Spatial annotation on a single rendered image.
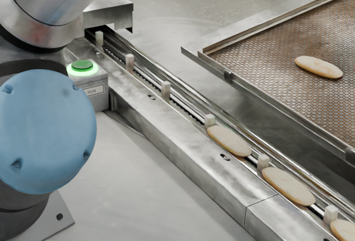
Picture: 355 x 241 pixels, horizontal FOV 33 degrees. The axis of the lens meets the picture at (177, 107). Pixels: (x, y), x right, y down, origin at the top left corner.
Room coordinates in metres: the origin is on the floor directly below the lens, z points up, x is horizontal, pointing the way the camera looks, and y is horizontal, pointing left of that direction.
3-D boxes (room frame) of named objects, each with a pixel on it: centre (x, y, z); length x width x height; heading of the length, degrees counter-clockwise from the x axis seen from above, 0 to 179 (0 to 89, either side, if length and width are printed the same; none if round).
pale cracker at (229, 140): (0.81, -0.08, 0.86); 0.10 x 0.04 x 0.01; 33
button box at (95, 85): (0.97, 0.17, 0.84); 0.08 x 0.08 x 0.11; 33
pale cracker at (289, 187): (0.69, -0.16, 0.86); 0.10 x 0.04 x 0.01; 33
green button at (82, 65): (0.97, 0.17, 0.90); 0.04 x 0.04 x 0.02
